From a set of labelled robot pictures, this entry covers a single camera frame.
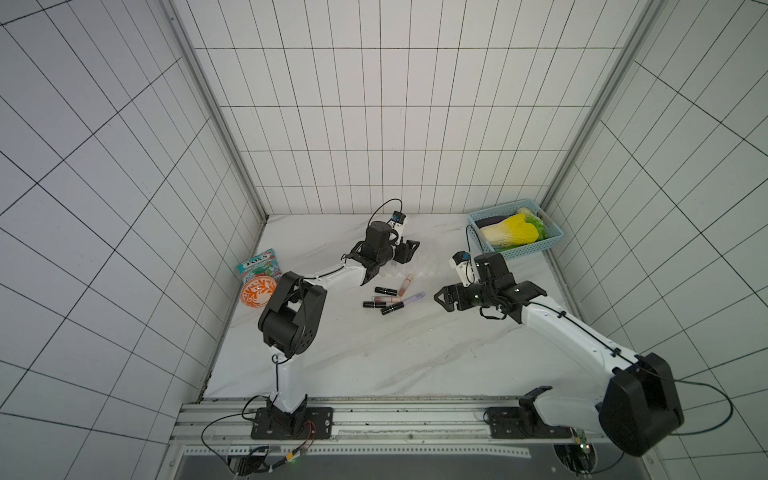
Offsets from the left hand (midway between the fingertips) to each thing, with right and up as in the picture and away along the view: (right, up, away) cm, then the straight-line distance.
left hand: (406, 244), depth 94 cm
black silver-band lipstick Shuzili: (-4, -20, -2) cm, 21 cm away
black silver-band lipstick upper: (-7, -16, +3) cm, 17 cm away
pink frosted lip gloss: (-6, -18, +1) cm, 19 cm away
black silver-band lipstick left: (-11, -19, -1) cm, 22 cm away
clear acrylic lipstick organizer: (+7, -8, +9) cm, 14 cm away
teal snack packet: (-50, -8, +8) cm, 51 cm away
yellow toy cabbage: (+43, +5, +11) cm, 45 cm away
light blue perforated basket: (+55, +6, +13) cm, 57 cm away
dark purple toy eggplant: (+31, +8, +16) cm, 36 cm away
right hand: (+8, -14, -12) cm, 20 cm away
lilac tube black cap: (+3, -18, +1) cm, 18 cm away
